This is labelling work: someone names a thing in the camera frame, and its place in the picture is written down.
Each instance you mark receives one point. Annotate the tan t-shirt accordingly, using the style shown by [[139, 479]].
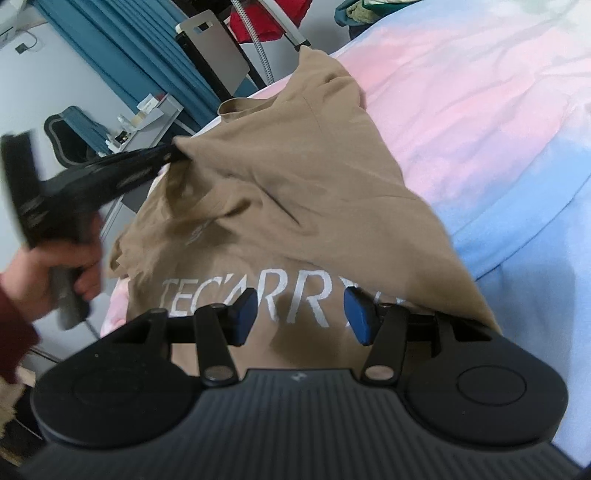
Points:
[[300, 207]]

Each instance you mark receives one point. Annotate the teal garment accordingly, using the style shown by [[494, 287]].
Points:
[[340, 14]]

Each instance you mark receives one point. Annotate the black wall socket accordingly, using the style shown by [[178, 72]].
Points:
[[21, 47]]

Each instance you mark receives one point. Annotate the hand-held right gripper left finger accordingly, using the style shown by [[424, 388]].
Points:
[[244, 316]]

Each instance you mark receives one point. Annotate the yellow-green garment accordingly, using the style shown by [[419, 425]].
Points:
[[358, 13]]

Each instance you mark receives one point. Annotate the white air conditioner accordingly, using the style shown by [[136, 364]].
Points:
[[9, 32]]

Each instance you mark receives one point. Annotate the blue curtain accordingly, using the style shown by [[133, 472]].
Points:
[[115, 37]]

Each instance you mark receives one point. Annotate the person's left hand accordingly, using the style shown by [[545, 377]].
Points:
[[32, 277]]

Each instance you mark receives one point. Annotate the white tissue box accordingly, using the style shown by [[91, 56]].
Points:
[[147, 104]]

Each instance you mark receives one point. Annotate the garment steamer stand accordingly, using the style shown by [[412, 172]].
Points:
[[288, 23]]

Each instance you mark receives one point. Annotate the red garment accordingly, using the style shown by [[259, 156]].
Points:
[[258, 23]]

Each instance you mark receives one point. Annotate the white dressing table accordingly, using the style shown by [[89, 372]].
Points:
[[152, 115]]

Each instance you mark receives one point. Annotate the person's left forearm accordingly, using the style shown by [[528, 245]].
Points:
[[14, 337]]

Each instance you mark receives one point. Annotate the wavy frame mirror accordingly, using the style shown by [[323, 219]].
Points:
[[76, 129]]

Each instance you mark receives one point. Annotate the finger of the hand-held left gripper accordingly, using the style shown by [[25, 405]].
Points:
[[143, 177], [134, 154]]

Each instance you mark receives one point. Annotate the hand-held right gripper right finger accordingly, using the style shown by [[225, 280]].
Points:
[[358, 318]]

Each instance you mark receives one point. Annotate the pastel tie-dye bed sheet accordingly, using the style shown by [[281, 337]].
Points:
[[485, 138]]

